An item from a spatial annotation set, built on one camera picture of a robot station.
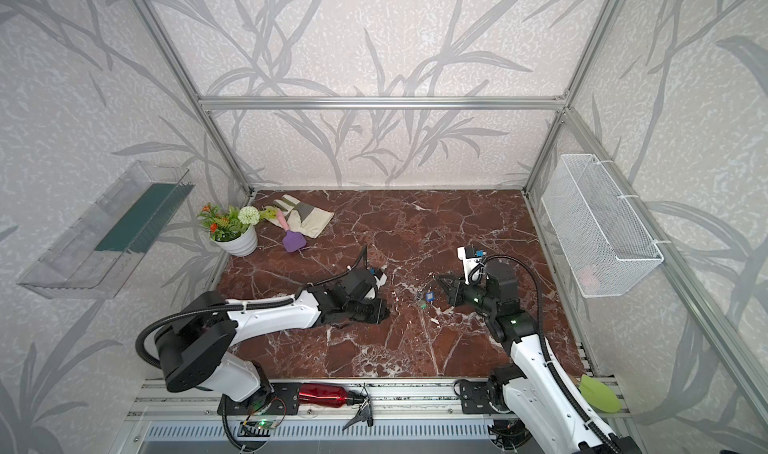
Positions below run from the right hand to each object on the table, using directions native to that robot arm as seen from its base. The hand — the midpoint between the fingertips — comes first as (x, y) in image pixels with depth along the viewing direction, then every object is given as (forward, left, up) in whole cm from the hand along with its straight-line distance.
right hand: (438, 269), depth 78 cm
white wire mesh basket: (-5, -33, +18) cm, 38 cm away
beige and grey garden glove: (+31, +48, -17) cm, 60 cm away
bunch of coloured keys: (-5, +3, -7) cm, 9 cm away
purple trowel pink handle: (+21, +50, -17) cm, 57 cm away
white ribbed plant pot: (+15, +62, -10) cm, 64 cm away
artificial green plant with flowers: (+16, +63, -1) cm, 65 cm away
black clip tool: (-30, +19, -14) cm, 38 cm away
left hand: (-6, +12, -11) cm, 17 cm away
